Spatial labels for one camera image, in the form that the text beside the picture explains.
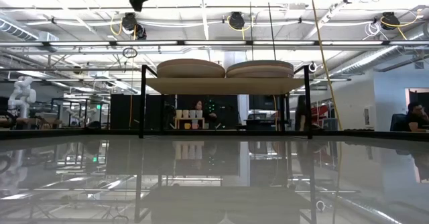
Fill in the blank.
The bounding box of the salmon pink plate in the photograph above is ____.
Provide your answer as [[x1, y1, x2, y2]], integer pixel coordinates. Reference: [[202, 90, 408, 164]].
[[156, 58, 226, 71]]

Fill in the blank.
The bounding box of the sage green plate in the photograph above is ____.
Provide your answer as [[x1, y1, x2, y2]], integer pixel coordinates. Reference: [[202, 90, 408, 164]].
[[227, 60, 294, 68]]

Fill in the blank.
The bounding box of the terracotta plate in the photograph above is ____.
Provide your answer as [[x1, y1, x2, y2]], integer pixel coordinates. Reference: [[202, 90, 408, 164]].
[[227, 65, 295, 72]]

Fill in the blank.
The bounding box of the light peach plate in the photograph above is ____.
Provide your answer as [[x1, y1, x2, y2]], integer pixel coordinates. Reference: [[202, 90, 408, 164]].
[[227, 70, 295, 76]]

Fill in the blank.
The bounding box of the grey beige plate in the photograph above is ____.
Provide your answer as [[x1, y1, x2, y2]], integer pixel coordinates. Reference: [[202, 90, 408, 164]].
[[228, 73, 293, 79]]

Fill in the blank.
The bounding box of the person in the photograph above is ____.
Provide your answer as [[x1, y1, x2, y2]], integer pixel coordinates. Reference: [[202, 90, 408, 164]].
[[406, 101, 429, 133], [294, 95, 308, 132], [190, 99, 218, 129]]

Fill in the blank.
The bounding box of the small wooden cup rack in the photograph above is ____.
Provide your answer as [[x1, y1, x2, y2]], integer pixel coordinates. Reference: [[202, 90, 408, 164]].
[[173, 116, 206, 130]]

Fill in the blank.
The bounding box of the blue office chair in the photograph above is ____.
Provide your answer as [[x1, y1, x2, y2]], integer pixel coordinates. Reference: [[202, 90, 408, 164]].
[[389, 113, 408, 133]]

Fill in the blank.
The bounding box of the yellow hanging cable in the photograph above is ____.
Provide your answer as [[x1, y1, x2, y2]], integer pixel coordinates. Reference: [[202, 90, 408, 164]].
[[308, 0, 343, 131]]

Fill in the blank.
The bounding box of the black hanging cable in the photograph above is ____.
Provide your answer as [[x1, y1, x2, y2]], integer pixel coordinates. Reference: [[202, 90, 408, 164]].
[[264, 0, 278, 61]]

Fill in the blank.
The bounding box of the wooden shelf black metal frame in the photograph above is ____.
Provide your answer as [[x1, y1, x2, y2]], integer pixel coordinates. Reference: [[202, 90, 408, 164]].
[[139, 64, 313, 140]]

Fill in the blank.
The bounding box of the black partition wall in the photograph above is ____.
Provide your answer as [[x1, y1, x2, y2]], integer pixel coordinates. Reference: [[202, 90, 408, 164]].
[[110, 93, 239, 130]]

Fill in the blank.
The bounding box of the black aluminium table frame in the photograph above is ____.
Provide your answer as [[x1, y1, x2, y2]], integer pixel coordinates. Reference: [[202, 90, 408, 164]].
[[0, 129, 429, 141]]

